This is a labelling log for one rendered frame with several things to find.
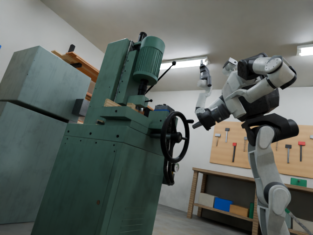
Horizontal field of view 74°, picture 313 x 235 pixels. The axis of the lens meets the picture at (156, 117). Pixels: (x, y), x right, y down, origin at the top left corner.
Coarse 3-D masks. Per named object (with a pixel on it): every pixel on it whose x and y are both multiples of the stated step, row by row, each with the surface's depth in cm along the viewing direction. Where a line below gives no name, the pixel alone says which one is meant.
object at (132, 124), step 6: (108, 120) 124; (114, 120) 120; (120, 120) 118; (126, 120) 115; (132, 126) 113; (138, 126) 117; (144, 126) 122; (144, 132) 122; (150, 132) 126; (156, 138) 131
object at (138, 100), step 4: (128, 96) 146; (132, 96) 143; (136, 96) 141; (140, 96) 139; (144, 96) 139; (128, 100) 144; (132, 100) 142; (136, 100) 140; (140, 100) 138; (144, 100) 139; (136, 104) 139; (140, 104) 137; (144, 104) 139; (136, 108) 142
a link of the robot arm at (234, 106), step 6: (228, 102) 110; (234, 102) 109; (240, 102) 114; (222, 108) 110; (228, 108) 110; (234, 108) 108; (240, 108) 107; (222, 114) 110; (228, 114) 111; (234, 114) 109; (240, 114) 107
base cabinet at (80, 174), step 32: (64, 160) 131; (96, 160) 114; (128, 160) 111; (160, 160) 135; (64, 192) 121; (96, 192) 106; (128, 192) 111; (64, 224) 112; (96, 224) 99; (128, 224) 111
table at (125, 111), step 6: (102, 108) 121; (108, 108) 119; (114, 108) 116; (120, 108) 113; (126, 108) 110; (102, 114) 120; (108, 114) 117; (114, 114) 114; (120, 114) 111; (126, 114) 110; (132, 114) 113; (138, 114) 117; (132, 120) 114; (138, 120) 117; (144, 120) 122; (150, 120) 126; (150, 126) 124; (156, 126) 121
